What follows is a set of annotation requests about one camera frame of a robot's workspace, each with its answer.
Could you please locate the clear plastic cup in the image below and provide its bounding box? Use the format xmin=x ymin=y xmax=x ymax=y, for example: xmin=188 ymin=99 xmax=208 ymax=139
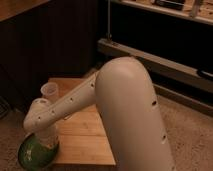
xmin=40 ymin=82 xmax=59 ymax=103

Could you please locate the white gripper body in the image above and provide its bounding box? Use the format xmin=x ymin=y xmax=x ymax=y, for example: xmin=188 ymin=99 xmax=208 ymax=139
xmin=35 ymin=124 xmax=59 ymax=149

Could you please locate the grey metal rail base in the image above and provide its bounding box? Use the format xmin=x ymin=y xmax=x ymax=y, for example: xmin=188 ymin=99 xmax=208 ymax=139
xmin=97 ymin=38 xmax=213 ymax=117

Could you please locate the wooden shelf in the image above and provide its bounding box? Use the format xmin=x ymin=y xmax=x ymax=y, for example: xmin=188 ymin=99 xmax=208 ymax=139
xmin=110 ymin=0 xmax=213 ymax=26

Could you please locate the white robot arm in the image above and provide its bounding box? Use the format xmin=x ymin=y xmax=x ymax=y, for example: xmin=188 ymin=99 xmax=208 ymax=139
xmin=23 ymin=57 xmax=177 ymax=171

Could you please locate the metal pole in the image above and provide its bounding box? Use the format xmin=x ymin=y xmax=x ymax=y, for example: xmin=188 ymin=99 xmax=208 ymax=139
xmin=107 ymin=0 xmax=111 ymax=40

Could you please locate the green ceramic bowl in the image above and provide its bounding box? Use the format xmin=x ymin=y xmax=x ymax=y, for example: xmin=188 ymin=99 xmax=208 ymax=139
xmin=18 ymin=134 xmax=59 ymax=171

